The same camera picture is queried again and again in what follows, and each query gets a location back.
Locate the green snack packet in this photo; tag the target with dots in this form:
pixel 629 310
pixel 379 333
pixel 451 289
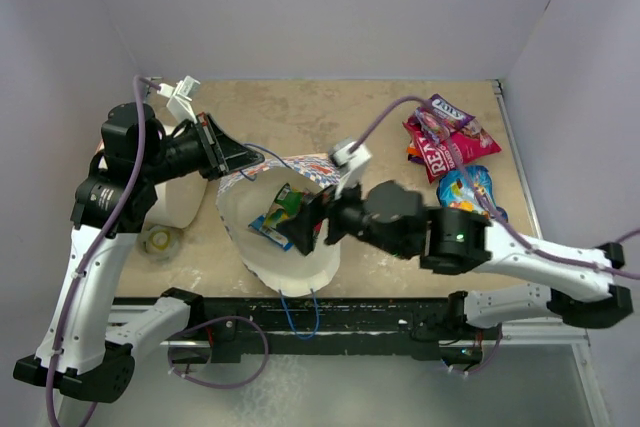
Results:
pixel 285 205

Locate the orange snack packet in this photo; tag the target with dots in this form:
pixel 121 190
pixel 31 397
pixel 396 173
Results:
pixel 413 155

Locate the small blue snack packet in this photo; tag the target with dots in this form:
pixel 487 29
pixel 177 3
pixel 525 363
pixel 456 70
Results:
pixel 260 226

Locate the pink snack packet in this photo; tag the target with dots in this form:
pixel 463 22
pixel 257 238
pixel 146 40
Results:
pixel 471 143

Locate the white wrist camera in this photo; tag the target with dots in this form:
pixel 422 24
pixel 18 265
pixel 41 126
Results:
pixel 350 162
pixel 179 98

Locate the aluminium frame rail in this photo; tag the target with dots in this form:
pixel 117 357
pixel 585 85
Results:
pixel 542 331

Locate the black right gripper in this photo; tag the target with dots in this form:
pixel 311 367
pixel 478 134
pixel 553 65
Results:
pixel 300 229

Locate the white round container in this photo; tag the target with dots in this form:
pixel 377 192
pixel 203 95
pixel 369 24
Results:
pixel 171 203

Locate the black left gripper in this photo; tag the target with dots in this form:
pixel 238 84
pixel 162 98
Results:
pixel 235 155

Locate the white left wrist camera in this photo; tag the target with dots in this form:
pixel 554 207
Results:
pixel 179 98

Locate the blue checkered paper bag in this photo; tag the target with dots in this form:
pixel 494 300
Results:
pixel 245 195

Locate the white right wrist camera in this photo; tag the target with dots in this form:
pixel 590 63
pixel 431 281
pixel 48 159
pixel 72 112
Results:
pixel 350 162

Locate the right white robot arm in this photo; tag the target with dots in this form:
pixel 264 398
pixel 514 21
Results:
pixel 575 285

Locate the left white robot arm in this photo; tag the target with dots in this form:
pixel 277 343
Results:
pixel 78 356

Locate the blue snack wrapper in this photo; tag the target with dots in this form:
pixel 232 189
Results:
pixel 455 192

